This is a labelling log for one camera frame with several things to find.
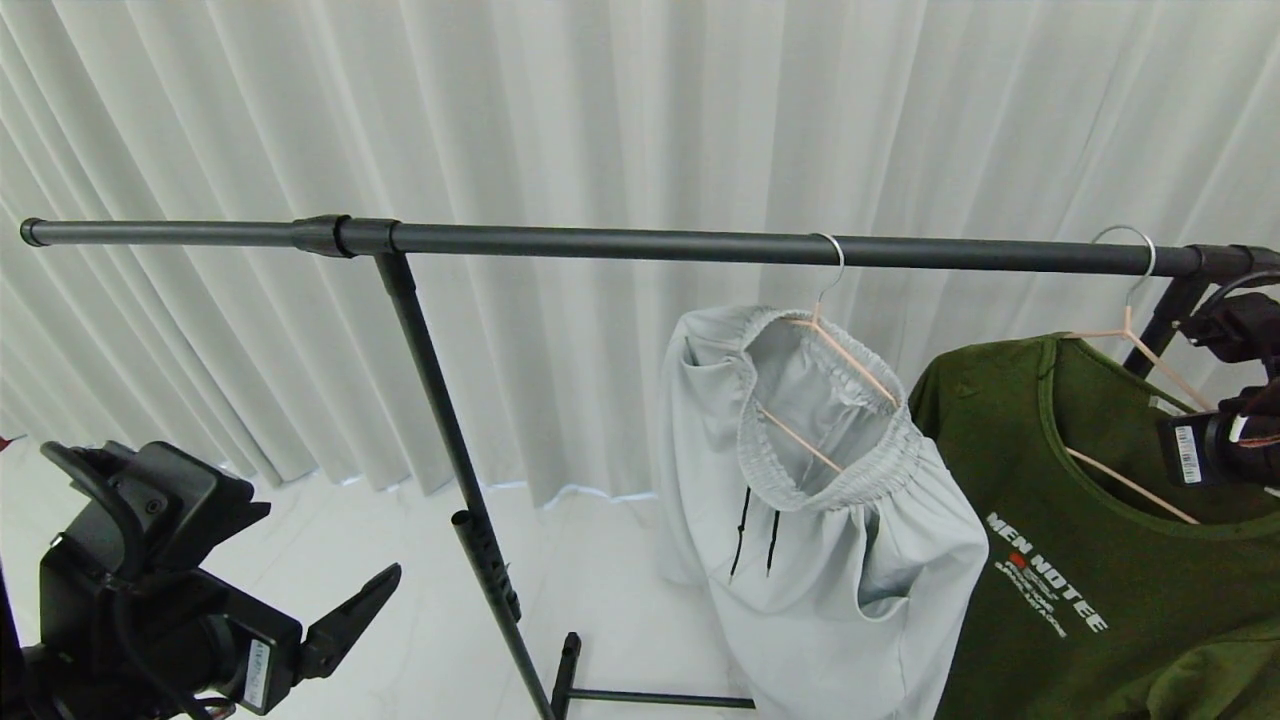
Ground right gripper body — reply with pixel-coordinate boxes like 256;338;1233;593
1158;410;1251;491

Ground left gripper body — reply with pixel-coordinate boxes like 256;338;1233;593
160;590;306;716

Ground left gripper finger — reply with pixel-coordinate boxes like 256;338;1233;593
298;562;403;683

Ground pink clothes hanger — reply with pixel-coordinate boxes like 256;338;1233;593
1060;225;1216;526
755;233;901;476

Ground green garment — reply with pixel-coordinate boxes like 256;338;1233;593
908;333;1280;720

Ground pale grey shorts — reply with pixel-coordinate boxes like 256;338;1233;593
655;305;991;720

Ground black clothes rack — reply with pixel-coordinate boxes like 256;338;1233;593
20;214;1280;720

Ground white curtain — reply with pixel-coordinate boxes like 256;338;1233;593
0;0;1280;506

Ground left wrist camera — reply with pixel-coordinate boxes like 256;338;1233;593
40;440;273;611

